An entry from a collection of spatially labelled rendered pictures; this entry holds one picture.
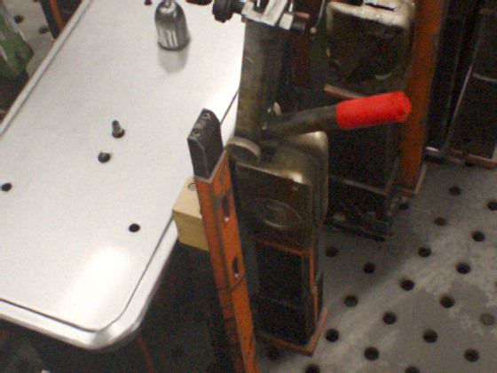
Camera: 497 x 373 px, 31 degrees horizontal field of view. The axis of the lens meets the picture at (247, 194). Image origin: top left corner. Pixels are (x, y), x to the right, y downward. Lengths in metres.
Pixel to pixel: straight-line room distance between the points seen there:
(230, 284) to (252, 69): 0.19
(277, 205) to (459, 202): 0.41
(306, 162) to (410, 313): 0.37
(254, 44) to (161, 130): 0.23
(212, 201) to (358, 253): 0.49
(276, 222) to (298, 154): 0.09
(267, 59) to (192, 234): 0.17
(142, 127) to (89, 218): 0.11
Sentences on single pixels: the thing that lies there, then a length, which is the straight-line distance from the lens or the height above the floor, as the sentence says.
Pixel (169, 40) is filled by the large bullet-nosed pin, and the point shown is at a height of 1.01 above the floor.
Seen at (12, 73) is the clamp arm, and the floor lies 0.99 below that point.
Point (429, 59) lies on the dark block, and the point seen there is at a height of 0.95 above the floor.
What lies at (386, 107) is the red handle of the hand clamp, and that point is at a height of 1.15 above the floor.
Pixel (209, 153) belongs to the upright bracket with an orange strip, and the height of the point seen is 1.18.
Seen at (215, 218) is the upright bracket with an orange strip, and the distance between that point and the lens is 0.65.
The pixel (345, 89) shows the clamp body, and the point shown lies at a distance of 0.92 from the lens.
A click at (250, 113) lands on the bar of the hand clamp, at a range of 0.70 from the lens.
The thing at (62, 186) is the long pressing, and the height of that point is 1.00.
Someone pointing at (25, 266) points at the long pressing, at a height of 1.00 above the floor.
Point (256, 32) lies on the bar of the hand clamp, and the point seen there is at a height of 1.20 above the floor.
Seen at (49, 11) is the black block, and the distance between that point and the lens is 1.07.
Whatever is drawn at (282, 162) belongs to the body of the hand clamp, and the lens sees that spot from 0.74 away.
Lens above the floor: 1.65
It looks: 56 degrees down
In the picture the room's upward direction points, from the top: 7 degrees counter-clockwise
